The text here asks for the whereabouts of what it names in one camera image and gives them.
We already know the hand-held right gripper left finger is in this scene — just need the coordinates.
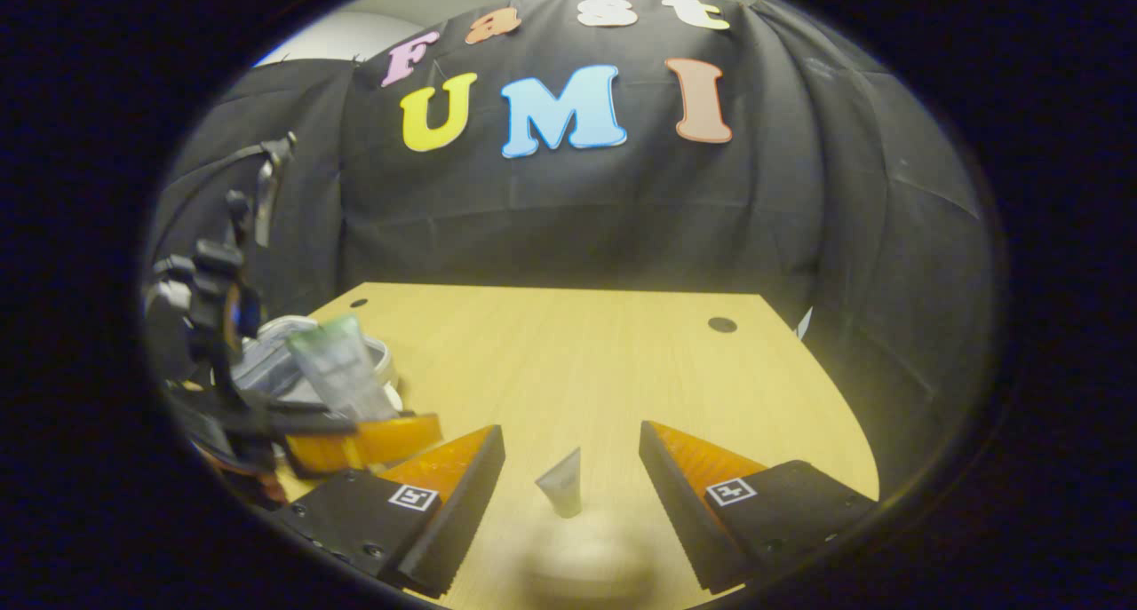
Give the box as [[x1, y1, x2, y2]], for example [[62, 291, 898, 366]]
[[271, 425, 506, 598]]

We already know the small white skin care tube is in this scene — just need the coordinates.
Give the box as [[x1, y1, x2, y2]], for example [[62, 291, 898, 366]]
[[536, 448, 583, 519]]

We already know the black backdrop cloth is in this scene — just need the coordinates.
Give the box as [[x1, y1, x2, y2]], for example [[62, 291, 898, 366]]
[[147, 0, 994, 495]]

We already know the green skin care tube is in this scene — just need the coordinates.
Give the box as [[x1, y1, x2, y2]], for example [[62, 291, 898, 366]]
[[286, 315, 400, 423]]

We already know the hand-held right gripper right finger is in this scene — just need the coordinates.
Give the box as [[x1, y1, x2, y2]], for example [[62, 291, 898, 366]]
[[638, 421, 880, 595]]

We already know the white suitcase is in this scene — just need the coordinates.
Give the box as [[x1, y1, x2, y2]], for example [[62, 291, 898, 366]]
[[233, 315, 398, 408]]

